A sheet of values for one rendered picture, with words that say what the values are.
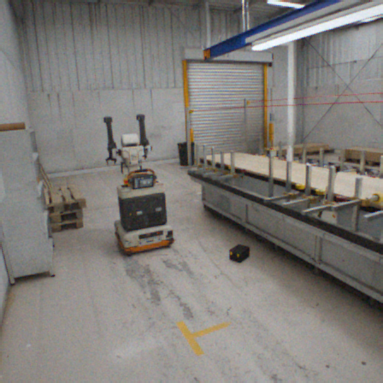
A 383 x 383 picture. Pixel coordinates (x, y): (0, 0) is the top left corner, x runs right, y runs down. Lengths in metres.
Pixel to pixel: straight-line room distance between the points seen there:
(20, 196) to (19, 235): 0.41
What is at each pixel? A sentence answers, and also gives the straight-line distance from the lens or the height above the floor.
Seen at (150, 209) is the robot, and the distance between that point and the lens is 3.65.
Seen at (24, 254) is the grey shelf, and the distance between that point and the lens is 3.51.
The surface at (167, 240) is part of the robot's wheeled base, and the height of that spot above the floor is 0.11.
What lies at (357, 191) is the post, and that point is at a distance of 2.44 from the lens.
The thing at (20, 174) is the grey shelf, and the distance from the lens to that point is 3.28.
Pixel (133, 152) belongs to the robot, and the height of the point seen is 1.17.
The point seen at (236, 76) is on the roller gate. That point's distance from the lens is 11.38.
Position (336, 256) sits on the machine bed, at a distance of 3.07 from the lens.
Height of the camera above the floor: 1.61
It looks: 15 degrees down
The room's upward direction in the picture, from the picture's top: 3 degrees counter-clockwise
